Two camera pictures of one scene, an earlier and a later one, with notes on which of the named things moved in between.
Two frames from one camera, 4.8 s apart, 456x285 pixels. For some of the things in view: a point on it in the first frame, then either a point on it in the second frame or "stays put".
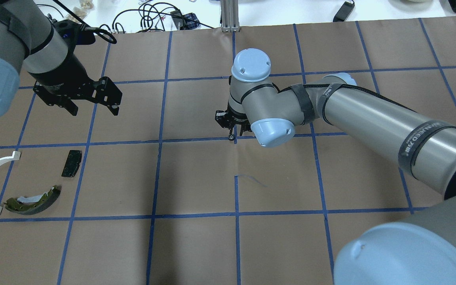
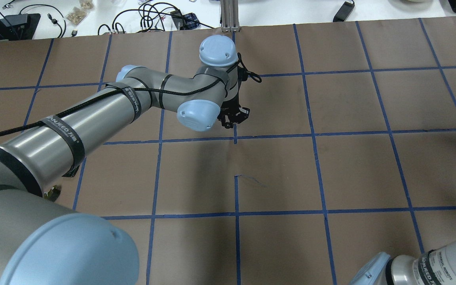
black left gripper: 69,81 → 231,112
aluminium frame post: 230,16 stays put
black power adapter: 344,12 stays put
